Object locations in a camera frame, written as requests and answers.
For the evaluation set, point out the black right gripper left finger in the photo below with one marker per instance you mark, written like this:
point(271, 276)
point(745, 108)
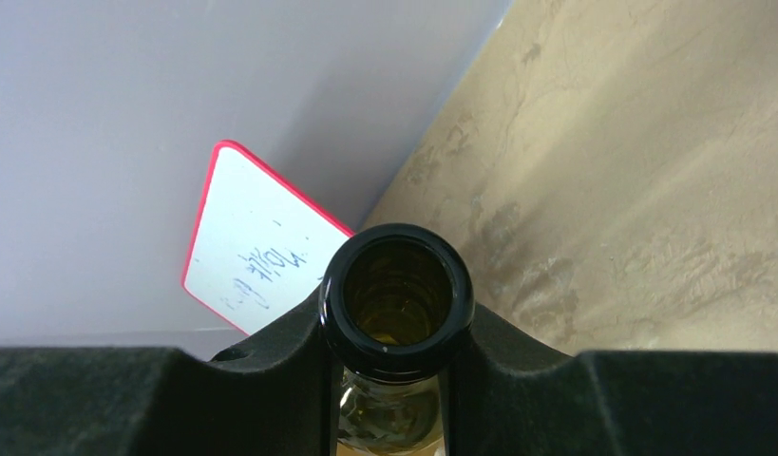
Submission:
point(266, 395)

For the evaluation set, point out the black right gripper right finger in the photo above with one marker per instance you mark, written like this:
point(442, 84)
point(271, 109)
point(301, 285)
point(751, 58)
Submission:
point(510, 394)

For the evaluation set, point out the green bottle silver cap top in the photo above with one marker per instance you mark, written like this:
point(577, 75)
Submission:
point(396, 305)

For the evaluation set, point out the pink-framed whiteboard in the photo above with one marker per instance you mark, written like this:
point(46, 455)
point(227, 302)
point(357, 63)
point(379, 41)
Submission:
point(260, 246)

